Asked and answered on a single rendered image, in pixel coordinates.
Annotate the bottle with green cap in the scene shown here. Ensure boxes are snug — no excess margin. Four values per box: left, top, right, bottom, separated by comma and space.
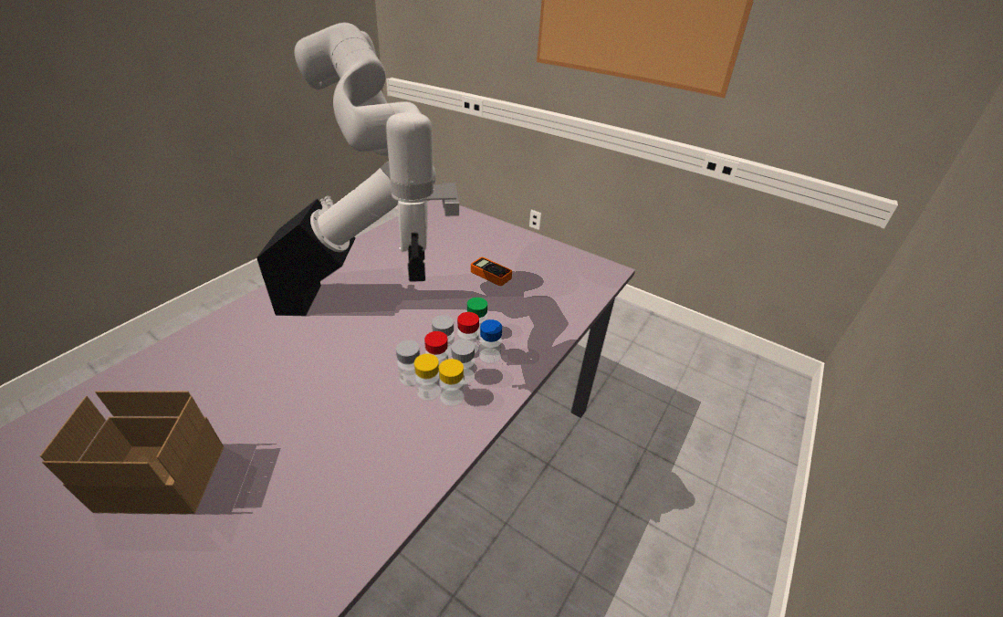
467, 298, 487, 339

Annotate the open brown cardboard box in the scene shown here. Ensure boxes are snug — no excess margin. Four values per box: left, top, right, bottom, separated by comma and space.
46, 391, 224, 514

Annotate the orange digital multimeter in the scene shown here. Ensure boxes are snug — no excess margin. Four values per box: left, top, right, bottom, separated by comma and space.
471, 257, 512, 286

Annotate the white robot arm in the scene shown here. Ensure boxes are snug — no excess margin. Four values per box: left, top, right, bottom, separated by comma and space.
295, 23, 459, 252

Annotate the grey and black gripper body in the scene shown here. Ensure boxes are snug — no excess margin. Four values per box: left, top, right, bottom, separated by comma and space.
392, 193, 433, 252

